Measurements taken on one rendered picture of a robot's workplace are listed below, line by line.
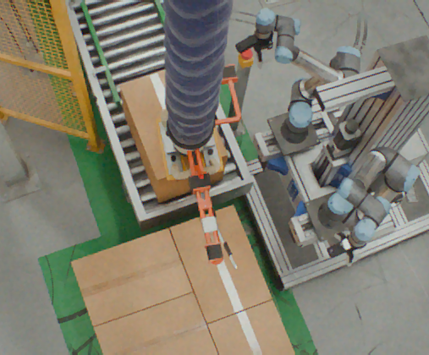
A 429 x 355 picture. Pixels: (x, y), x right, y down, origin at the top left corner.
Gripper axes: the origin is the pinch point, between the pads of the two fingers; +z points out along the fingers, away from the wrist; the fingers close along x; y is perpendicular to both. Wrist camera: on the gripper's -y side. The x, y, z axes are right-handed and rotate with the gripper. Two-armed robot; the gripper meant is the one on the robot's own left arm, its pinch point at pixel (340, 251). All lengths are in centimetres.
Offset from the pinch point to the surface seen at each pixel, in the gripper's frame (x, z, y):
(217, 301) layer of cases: 11, 98, -46
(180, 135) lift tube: 77, 11, -44
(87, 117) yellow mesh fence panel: 144, 99, -80
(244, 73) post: 124, 66, 12
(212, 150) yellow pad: 76, 40, -27
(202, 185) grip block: 57, 30, -40
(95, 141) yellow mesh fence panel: 143, 138, -79
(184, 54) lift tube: 75, -67, -44
